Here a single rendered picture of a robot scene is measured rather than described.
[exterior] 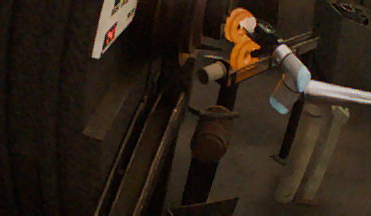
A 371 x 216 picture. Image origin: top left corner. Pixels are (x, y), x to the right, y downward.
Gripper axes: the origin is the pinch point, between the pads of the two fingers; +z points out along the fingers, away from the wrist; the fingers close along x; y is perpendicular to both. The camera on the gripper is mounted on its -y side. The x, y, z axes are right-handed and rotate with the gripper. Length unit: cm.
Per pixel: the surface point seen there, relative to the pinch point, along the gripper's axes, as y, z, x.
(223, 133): -29.4, -24.1, 17.8
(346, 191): -69, -80, -73
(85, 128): 10, -31, 93
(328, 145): -38, -52, -44
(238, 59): -14.9, -6.5, 0.4
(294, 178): -59, -49, -31
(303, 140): -39, -40, -30
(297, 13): -69, 68, -196
